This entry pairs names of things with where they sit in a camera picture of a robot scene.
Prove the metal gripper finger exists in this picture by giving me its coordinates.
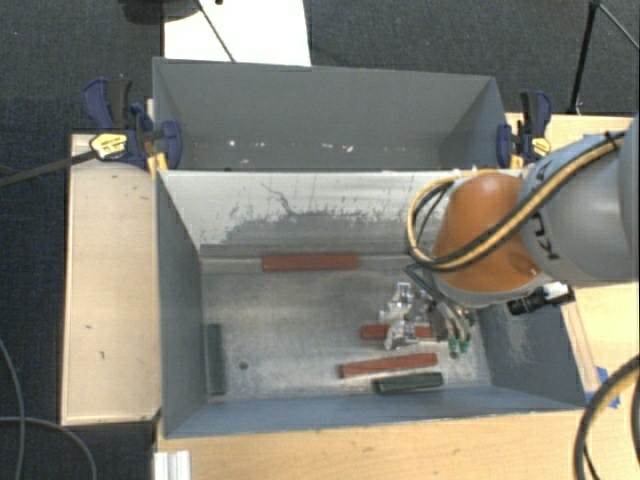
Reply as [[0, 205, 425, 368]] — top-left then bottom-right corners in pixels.
[[382, 319, 421, 352], [377, 281, 418, 326]]

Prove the pale wood flat board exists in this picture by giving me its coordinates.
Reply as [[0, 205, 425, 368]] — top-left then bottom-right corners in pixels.
[[59, 132, 164, 427]]

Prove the black cylinder on white bracket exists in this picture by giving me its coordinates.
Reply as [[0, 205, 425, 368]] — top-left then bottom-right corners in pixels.
[[506, 281, 576, 317]]

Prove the grey metal bin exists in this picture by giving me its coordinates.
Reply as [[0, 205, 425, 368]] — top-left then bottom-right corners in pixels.
[[151, 56, 588, 441]]

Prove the red-brown flat block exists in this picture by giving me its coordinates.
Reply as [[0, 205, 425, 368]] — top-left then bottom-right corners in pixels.
[[337, 352, 440, 381], [260, 253, 362, 274], [358, 323, 434, 342]]

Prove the dark green flat block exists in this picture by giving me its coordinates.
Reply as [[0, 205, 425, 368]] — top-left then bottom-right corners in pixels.
[[206, 323, 228, 397], [372, 372, 445, 396]]

